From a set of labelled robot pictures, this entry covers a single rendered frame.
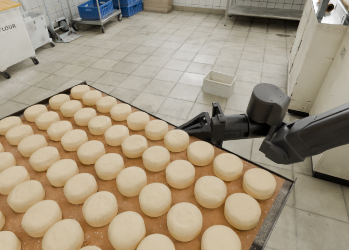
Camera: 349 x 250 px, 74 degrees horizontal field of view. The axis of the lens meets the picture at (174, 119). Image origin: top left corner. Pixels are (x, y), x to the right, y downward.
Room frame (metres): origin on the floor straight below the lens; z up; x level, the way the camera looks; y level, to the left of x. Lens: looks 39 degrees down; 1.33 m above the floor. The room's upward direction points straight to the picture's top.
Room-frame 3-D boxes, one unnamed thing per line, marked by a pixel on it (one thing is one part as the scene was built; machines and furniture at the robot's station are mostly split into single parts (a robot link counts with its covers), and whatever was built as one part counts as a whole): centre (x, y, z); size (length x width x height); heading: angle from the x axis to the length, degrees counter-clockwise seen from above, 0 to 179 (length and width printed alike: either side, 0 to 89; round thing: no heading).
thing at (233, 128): (0.39, -0.12, 1.00); 0.07 x 0.07 x 0.10; 6
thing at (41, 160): (0.30, 0.25, 1.00); 0.05 x 0.05 x 0.02
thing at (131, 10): (5.27, 0.99, 0.10); 0.60 x 0.40 x 0.20; 158
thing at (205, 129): (0.38, -0.05, 0.99); 0.09 x 0.07 x 0.07; 96
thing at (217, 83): (2.15, -0.47, 0.08); 0.30 x 0.22 x 0.16; 62
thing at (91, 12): (4.40, 1.38, 0.29); 0.56 x 0.38 x 0.20; 168
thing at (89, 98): (0.51, 0.22, 0.99); 0.05 x 0.05 x 0.02
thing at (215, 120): (0.38, -0.05, 1.01); 0.09 x 0.07 x 0.07; 96
